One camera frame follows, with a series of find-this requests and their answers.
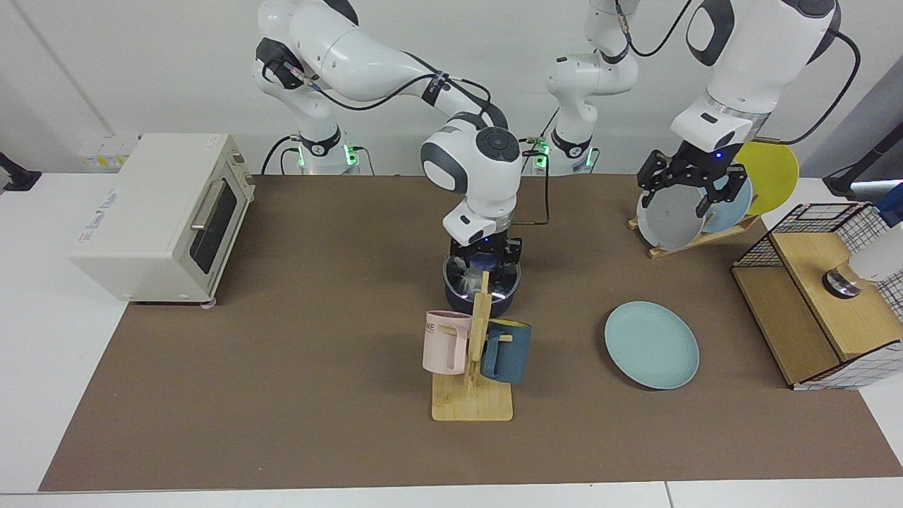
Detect glass lid with blue knob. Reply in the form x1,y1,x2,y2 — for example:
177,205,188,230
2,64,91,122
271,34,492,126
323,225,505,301
442,254,521,301

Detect light blue plate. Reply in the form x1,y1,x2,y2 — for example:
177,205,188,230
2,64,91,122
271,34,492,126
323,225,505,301
698,176,754,235

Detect wooden plate rack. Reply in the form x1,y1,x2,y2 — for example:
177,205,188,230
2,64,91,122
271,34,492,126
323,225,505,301
627,214,761,260

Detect grey plate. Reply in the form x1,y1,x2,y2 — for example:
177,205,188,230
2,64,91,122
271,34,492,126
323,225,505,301
636,185,706,250

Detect yellow plate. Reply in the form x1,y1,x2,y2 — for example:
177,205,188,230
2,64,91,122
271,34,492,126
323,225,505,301
734,140,800,216

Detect teal plate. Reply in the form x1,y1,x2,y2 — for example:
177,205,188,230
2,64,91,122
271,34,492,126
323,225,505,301
604,301,701,390

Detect pink cup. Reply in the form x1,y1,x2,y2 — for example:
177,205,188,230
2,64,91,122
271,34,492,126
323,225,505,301
423,310,472,375

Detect dark blue cup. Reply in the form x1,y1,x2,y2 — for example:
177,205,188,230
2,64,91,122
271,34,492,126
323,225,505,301
480,319,532,385

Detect black clamp stand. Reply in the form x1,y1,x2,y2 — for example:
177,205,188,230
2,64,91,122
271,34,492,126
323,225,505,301
0,152,42,193
822,121,903,200

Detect wooden cup stand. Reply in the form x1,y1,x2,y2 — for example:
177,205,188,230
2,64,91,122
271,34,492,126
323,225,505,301
431,271,514,423

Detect white and silver cylinder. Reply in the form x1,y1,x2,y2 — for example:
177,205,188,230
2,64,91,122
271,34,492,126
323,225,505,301
822,240,903,299

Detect brown table cloth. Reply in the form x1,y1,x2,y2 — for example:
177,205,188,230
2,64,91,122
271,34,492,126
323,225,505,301
39,174,903,492

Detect pale toaster oven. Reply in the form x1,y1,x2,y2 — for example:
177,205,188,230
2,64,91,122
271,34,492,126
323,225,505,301
68,133,256,306

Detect black pot with blue handle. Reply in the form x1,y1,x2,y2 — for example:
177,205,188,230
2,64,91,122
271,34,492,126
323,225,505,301
442,255,523,318

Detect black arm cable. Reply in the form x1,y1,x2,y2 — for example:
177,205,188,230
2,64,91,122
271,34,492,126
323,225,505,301
619,0,863,145
262,55,552,228

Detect black base cable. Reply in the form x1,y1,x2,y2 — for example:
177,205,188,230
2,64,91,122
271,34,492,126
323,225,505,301
262,134,301,175
519,106,565,175

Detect wire basket with wooden floor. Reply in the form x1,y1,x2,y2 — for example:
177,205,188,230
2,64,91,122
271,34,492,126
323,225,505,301
731,202,903,391

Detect yellow labelled wall strip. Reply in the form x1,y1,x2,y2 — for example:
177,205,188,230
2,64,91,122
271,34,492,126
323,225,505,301
78,134,142,170

